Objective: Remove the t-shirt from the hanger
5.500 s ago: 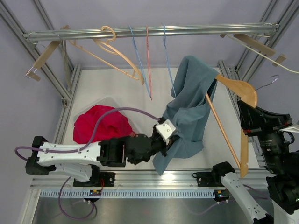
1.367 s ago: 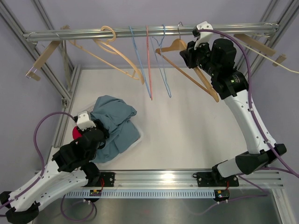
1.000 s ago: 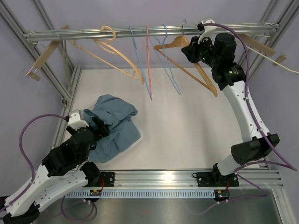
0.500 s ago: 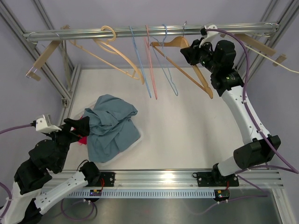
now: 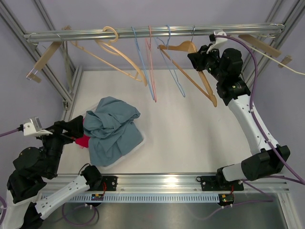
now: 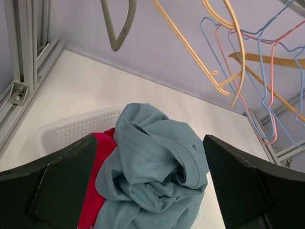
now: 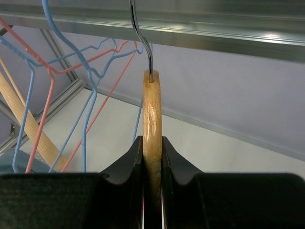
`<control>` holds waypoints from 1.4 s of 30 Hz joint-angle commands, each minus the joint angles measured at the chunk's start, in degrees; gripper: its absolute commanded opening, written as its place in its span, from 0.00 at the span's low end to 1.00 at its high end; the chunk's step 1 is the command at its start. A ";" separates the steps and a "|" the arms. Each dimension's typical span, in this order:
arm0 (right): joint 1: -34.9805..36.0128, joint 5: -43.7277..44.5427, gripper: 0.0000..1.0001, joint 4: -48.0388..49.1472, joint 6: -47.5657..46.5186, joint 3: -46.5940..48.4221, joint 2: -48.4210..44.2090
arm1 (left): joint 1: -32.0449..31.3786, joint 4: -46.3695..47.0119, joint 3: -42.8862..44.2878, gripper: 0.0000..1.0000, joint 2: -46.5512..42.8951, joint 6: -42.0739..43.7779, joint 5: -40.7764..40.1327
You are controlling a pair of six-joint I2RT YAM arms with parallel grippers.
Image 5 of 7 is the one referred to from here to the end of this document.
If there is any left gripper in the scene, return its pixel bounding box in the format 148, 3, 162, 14
36, 115, 84, 177

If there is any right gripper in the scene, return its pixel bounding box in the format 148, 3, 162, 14
188, 43, 226, 83

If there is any red t shirt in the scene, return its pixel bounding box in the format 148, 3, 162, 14
75, 116, 92, 149

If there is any grey blue t shirt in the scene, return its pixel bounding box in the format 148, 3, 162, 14
83, 96, 144, 167

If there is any pink wire hanger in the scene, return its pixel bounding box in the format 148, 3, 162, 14
145, 25, 157, 103

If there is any light blue wire hanger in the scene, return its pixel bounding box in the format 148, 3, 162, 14
131, 27, 155, 101

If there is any beige plastic hanger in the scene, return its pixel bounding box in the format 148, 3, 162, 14
70, 26, 148, 86

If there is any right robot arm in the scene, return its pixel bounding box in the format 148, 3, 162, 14
188, 45, 290, 189

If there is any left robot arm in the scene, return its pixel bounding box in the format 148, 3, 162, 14
0, 115, 102, 229

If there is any right wooden clip hanger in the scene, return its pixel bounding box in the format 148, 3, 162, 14
238, 34, 292, 68

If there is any wooden clip hanger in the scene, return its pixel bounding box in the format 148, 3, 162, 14
238, 34, 292, 68
26, 33, 72, 89

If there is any left wooden clip hanger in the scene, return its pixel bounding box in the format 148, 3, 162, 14
26, 33, 72, 89

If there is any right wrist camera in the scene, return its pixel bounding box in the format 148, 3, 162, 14
206, 30, 228, 53

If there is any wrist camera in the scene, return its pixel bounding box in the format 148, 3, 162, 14
206, 30, 228, 53
20, 117, 53, 137

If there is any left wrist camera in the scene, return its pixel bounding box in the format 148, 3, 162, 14
20, 117, 53, 137

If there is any metal hanging rail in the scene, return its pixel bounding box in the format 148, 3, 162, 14
23, 23, 285, 43

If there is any white slotted cable duct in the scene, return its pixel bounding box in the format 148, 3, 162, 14
67, 193, 220, 203

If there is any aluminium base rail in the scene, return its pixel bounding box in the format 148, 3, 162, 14
102, 173, 289, 193

